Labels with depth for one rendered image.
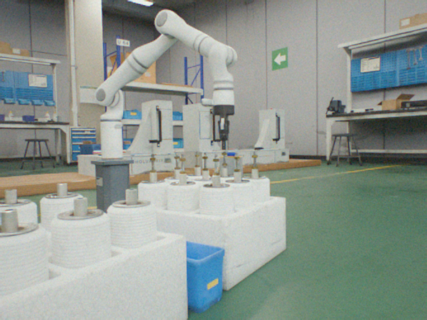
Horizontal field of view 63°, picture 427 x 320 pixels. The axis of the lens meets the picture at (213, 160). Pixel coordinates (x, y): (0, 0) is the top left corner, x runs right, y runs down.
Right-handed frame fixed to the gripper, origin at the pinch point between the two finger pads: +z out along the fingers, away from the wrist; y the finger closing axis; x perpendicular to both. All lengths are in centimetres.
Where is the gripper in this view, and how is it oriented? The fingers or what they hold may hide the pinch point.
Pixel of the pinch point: (223, 146)
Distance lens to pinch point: 122.0
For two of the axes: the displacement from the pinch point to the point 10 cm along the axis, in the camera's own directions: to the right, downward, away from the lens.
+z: 0.2, 10.0, 0.5
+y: 1.3, -0.5, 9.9
